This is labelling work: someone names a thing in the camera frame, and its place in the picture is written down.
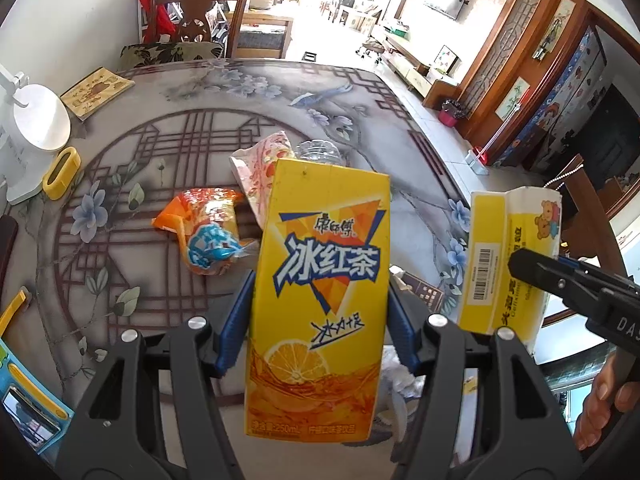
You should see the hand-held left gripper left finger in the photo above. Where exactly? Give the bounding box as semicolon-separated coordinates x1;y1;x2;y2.
54;269;257;480

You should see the pink floral plastic bag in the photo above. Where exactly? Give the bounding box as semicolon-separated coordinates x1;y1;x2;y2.
230;130;296;231

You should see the yellow tape dispenser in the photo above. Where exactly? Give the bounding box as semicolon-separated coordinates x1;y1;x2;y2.
42;146;82;200

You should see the blue yellow plastic holder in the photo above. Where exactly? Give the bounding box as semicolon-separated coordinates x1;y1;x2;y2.
0;337;68;461

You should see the gold printed book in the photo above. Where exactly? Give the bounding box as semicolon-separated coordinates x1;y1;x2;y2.
60;66;136;122

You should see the smartphone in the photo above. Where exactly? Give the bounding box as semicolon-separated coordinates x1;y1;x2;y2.
2;385;61;443

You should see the floral seat cushion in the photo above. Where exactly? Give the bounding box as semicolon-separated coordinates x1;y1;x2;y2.
118;41;225;72

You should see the broom with dustpan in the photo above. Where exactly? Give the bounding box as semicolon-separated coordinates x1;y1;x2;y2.
465;105;521;173

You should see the dark flat object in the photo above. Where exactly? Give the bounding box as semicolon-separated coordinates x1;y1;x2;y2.
0;215;18;281

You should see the orange snack wrapper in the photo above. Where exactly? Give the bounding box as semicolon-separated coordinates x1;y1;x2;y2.
152;187;261;277

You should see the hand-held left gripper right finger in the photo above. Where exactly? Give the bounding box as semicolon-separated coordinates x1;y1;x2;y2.
385;285;586;480

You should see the dark brown cigarette box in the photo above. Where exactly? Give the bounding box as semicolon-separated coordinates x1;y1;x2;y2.
400;272;446;311

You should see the metal rack with pictures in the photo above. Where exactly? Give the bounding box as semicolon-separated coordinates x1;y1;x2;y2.
209;0;236;41

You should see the clear plastic water bottle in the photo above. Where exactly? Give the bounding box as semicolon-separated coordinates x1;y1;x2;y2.
295;137;351;168

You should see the television cabinet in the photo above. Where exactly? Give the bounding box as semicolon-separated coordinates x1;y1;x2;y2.
372;25;471;106

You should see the white desk lamp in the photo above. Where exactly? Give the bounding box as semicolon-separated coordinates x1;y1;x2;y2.
0;62;72;206

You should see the floral printed tablecloth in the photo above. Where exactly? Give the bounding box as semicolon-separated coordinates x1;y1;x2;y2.
0;55;476;480

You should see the carved wooden dining chair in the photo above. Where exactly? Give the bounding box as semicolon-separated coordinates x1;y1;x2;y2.
542;154;640;241

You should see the wooden frame sofa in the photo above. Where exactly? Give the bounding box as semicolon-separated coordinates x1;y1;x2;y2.
220;0;296;58

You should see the white paper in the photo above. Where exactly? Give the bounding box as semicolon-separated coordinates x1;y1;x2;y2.
382;355;426;441

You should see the yellow white paper box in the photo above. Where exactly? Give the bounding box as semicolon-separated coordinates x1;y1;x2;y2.
457;186;563;356

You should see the white bead string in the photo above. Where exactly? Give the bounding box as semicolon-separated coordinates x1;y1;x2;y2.
542;165;586;191

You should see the yellow plastic strip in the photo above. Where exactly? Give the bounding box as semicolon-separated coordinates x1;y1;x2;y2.
0;287;28;336

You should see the wall television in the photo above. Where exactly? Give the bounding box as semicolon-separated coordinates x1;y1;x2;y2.
425;0;466;21

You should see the blue cartoon printed curtain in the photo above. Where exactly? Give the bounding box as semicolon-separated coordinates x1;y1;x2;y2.
500;25;608;168

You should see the dark entrance door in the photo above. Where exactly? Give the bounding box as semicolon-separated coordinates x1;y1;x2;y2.
570;105;640;181

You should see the yellow iced tea carton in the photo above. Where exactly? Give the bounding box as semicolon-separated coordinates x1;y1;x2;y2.
245;158;392;446

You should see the small flower wall picture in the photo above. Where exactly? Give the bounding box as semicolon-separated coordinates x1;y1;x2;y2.
495;76;531;121

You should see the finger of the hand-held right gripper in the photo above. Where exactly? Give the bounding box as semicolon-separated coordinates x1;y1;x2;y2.
507;247;640;312

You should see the person's right hand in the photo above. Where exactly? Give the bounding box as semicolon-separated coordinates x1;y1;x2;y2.
572;357;640;453

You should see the round wheeled stool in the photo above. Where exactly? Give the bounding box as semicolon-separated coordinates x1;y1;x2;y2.
356;40;386;66

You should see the red trash bin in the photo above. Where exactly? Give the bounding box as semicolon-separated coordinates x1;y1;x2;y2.
439;99;468;128

